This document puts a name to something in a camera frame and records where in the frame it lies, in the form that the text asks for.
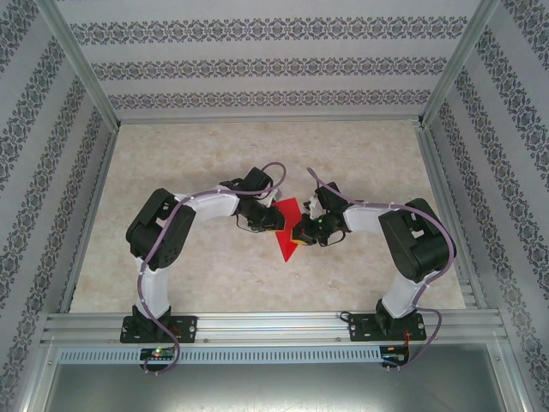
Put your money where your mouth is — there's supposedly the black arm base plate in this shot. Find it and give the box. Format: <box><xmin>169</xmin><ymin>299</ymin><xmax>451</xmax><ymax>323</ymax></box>
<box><xmin>121</xmin><ymin>315</ymin><xmax>198</xmax><ymax>344</ymax></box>
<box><xmin>347</xmin><ymin>312</ymin><xmax>427</xmax><ymax>343</ymax></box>

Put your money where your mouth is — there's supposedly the red paper sheet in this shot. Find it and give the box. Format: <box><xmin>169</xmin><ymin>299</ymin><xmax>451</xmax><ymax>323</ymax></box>
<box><xmin>274</xmin><ymin>197</ymin><xmax>304</xmax><ymax>263</ymax></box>

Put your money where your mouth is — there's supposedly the small circuit board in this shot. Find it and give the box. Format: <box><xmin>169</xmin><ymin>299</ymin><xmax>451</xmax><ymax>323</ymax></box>
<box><xmin>140</xmin><ymin>348</ymin><xmax>177</xmax><ymax>361</ymax></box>
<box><xmin>383</xmin><ymin>345</ymin><xmax>408</xmax><ymax>366</ymax></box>

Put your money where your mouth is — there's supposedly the grey metal sheet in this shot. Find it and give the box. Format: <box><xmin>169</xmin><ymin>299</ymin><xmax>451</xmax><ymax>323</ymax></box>
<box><xmin>25</xmin><ymin>362</ymin><xmax>527</xmax><ymax>412</ymax></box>

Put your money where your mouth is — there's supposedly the aluminium table side rail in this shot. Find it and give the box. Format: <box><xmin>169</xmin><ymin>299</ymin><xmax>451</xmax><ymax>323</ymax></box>
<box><xmin>57</xmin><ymin>126</ymin><xmax>121</xmax><ymax>314</ymax></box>
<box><xmin>413</xmin><ymin>122</ymin><xmax>490</xmax><ymax>310</ymax></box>

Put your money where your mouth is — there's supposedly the aluminium frame bar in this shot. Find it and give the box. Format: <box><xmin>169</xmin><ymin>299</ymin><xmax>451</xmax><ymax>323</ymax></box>
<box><xmin>16</xmin><ymin>338</ymin><xmax>59</xmax><ymax>412</ymax></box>
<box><xmin>488</xmin><ymin>338</ymin><xmax>533</xmax><ymax>412</ymax></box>

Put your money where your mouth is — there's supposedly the purple cable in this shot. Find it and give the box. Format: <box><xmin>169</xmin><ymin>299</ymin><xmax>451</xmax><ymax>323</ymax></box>
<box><xmin>306</xmin><ymin>166</ymin><xmax>457</xmax><ymax>374</ymax></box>
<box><xmin>136</xmin><ymin>161</ymin><xmax>287</xmax><ymax>378</ymax></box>

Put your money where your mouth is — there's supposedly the grey slotted cable duct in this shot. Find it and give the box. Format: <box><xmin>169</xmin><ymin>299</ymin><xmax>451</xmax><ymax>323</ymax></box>
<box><xmin>57</xmin><ymin>346</ymin><xmax>383</xmax><ymax>364</ymax></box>

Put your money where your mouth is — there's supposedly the aluminium frame cross beam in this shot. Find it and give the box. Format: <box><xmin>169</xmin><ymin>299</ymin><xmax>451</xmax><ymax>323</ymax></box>
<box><xmin>115</xmin><ymin>113</ymin><xmax>424</xmax><ymax>126</ymax></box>

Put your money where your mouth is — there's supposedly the aluminium frame post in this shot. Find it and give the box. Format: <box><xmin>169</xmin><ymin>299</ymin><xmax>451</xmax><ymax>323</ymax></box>
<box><xmin>33</xmin><ymin>0</ymin><xmax>122</xmax><ymax>130</ymax></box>
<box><xmin>418</xmin><ymin>0</ymin><xmax>503</xmax><ymax>128</ymax></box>

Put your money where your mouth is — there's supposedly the long aluminium mounting rail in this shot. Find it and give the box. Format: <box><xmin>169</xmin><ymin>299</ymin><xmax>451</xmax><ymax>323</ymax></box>
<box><xmin>40</xmin><ymin>309</ymin><xmax>511</xmax><ymax>347</ymax></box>

